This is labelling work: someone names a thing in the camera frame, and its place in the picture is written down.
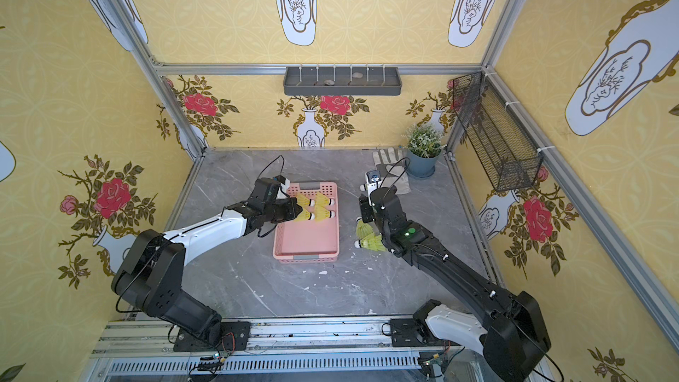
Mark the yellow shuttlecock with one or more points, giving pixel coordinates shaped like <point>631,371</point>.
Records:
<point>304,215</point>
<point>323,201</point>
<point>371,242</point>
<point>304,201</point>
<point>363,230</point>
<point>322,214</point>

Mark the grey white work glove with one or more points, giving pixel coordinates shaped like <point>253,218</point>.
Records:
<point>390,164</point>

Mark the small circuit board right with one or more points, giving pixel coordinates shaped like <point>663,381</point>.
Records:
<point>433,365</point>

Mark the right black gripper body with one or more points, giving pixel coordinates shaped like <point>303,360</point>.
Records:
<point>366,210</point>

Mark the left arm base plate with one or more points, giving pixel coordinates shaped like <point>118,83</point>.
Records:
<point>232,336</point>

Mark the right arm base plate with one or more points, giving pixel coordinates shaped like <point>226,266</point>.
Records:
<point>411,333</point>

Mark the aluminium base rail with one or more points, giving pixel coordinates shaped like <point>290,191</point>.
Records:
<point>144,349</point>

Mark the green plant in blue pot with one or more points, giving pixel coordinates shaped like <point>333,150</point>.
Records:
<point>424,148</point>

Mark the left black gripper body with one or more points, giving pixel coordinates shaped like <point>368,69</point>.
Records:
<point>289,210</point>

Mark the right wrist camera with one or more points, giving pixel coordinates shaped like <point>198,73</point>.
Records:
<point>372,181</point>

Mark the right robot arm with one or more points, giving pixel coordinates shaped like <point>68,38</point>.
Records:
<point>508,330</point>

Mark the small circuit board left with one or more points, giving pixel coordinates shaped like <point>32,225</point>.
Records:
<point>210,364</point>

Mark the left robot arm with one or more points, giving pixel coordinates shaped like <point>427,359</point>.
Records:
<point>150,277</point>

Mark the pink perforated storage basket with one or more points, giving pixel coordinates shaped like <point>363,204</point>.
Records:
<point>309,241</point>

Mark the black wire mesh basket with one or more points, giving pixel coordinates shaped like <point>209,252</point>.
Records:
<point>508,156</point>

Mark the small circuit board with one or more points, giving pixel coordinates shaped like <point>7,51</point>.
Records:
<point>210,364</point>
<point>433,365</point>

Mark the grey wall shelf tray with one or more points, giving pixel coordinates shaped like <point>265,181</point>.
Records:
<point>342,80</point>

